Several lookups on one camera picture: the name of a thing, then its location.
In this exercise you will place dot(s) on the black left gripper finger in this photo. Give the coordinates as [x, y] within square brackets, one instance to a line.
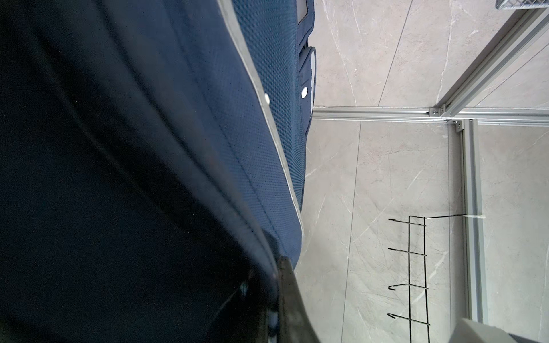
[294, 324]

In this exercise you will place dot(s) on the navy blue student backpack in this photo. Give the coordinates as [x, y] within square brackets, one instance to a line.
[152, 167]

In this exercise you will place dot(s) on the black wire hook rack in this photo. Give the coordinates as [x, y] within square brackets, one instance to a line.
[415, 285]

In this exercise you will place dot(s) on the aluminium frame corner post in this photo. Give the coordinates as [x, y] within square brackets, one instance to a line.
[468, 277]

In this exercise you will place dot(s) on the aluminium frame horizontal rail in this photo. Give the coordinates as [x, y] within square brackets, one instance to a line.
[484, 116]

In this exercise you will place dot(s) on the white wire mesh basket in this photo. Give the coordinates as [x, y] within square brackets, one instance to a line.
[521, 4]

